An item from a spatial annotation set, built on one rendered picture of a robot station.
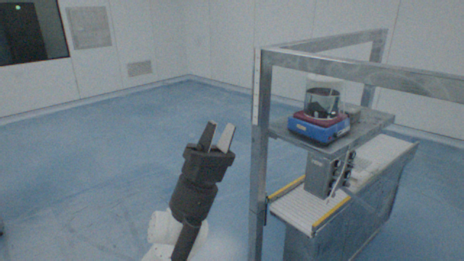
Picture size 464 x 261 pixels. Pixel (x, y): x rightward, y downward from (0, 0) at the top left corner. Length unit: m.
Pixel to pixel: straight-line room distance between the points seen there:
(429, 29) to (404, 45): 0.32
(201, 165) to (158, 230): 0.17
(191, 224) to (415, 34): 4.30
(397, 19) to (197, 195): 4.31
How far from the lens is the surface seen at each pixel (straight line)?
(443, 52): 4.62
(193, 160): 0.55
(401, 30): 4.68
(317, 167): 1.27
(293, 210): 1.58
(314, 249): 1.73
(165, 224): 0.64
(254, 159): 1.42
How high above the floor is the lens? 1.80
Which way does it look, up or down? 24 degrees down
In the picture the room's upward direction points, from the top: straight up
